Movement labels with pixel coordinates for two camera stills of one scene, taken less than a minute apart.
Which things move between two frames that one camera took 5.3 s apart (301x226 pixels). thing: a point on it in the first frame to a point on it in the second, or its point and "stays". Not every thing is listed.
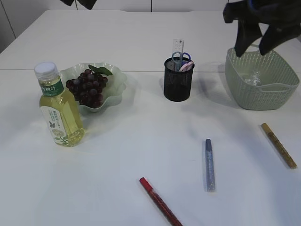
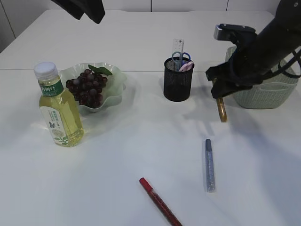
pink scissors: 188,66 stays
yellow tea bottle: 61,112 stays
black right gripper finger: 249,31 to 220,72
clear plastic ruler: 178,45 stays
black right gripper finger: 273,37 to 222,88
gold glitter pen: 279,146 to 222,109
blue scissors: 179,58 stays
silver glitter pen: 209,167 stays
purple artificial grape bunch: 87,88 stays
